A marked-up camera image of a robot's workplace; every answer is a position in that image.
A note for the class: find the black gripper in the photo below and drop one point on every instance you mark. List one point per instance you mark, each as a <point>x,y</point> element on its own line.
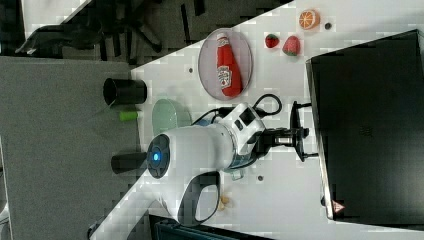
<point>270,138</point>

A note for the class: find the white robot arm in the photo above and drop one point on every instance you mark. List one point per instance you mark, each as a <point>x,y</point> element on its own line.
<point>184,166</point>

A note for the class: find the black toaster oven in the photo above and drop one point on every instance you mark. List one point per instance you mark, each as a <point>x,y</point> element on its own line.
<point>367,104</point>

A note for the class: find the green cup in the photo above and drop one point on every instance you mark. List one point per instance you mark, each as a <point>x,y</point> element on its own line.
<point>236,174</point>

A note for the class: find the blue cup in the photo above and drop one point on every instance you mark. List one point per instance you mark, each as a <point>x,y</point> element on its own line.
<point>203,122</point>

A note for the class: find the red ketchup bottle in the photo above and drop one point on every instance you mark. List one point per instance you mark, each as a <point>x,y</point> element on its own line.
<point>228,72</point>

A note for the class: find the pink green strawberry toy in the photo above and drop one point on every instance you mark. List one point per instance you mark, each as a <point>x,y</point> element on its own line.
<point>292,46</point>

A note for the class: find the red strawberry toy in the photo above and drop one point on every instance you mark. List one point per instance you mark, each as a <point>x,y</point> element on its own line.
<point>271,41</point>

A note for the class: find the grey round plate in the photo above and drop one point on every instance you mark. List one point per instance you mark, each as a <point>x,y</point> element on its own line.
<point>207,61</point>

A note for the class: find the green perforated colander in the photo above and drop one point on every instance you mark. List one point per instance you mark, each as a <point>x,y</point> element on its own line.
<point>169,114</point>

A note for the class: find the orange slice toy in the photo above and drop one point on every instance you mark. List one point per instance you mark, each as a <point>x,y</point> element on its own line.
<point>309,19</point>

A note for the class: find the black cylinder at edge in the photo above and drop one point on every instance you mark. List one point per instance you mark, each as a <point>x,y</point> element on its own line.
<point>127,162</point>

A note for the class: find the green small cylinder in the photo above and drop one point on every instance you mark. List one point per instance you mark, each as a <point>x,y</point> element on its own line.
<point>128,115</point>

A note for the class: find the black cylinder cup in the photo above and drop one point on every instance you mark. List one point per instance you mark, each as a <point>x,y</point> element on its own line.
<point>119,92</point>

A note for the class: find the dark office chair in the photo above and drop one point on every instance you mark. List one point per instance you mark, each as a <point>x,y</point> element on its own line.
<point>97,21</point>

